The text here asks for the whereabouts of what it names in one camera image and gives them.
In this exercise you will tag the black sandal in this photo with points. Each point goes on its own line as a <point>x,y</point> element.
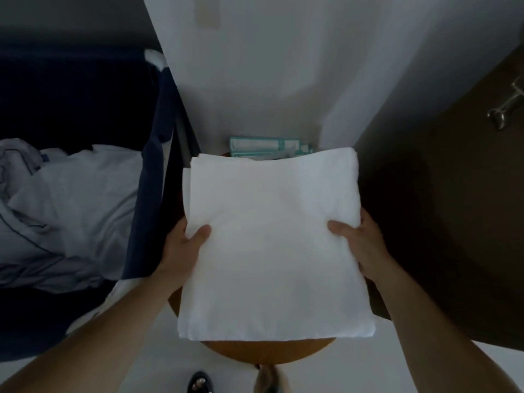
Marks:
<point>200,382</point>

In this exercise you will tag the teal white boxes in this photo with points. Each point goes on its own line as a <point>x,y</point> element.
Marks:
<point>262,145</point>

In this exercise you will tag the person's leg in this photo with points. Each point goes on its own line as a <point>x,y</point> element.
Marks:
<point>268,380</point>

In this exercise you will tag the white towel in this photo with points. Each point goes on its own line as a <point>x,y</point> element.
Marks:
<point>274,249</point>
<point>186,188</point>

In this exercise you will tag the person's right forearm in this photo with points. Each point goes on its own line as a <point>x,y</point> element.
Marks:
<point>442,343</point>

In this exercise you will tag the person's left forearm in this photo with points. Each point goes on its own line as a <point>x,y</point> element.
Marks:
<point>82,347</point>

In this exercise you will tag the white pillowcase black piping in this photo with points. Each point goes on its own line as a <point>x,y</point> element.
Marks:
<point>73,208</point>

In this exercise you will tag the brown housekeeping cart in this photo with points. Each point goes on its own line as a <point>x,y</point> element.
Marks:
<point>450,200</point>

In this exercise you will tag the person's left hand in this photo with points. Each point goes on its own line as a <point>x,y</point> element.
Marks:
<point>180,257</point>

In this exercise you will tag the round wooden side table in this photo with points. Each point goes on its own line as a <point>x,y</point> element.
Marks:
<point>266,351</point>

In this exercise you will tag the navy laundry hamper white frame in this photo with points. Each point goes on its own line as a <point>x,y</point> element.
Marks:
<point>147,180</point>

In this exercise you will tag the person's right hand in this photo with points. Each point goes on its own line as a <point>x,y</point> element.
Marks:
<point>368,249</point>

